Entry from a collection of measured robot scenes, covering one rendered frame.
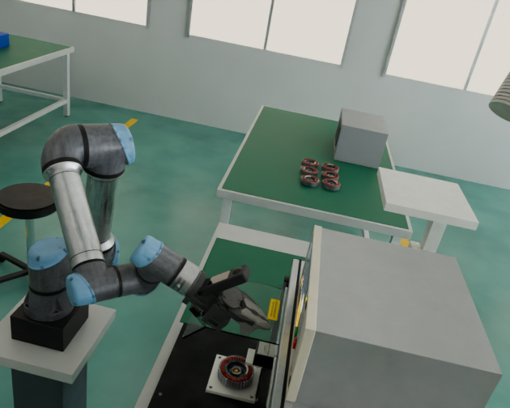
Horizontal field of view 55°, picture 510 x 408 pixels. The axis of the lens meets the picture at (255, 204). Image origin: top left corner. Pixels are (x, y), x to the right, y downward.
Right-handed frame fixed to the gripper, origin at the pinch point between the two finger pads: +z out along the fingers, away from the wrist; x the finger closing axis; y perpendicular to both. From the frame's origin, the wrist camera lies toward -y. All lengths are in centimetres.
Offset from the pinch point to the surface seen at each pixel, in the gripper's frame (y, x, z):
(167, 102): 160, -468, -106
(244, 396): 37.4, -14.0, 15.7
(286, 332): 4.4, -7.1, 7.9
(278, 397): 4.4, 14.1, 7.9
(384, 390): -12.6, 14.3, 22.7
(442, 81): -44, -468, 128
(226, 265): 49, -83, -1
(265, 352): 23.6, -19.0, 12.6
